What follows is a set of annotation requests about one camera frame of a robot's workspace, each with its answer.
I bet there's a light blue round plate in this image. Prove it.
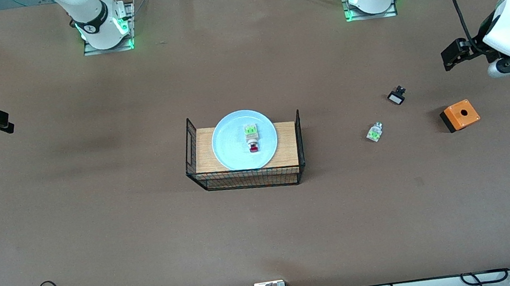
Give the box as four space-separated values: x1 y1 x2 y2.
207 106 283 175

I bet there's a red push button switch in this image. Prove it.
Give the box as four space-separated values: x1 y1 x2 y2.
243 123 263 155

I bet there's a black wire rack wooden shelf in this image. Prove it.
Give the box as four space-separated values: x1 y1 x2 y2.
178 102 311 201

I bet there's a black coiled cable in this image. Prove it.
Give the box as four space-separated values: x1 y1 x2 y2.
459 267 510 286

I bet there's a black white push button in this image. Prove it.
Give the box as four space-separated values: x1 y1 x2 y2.
386 85 409 107

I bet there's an orange button enclosure box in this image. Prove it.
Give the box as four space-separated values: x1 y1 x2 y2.
438 98 482 135

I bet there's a green white contact block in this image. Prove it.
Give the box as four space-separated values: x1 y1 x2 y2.
364 121 386 144

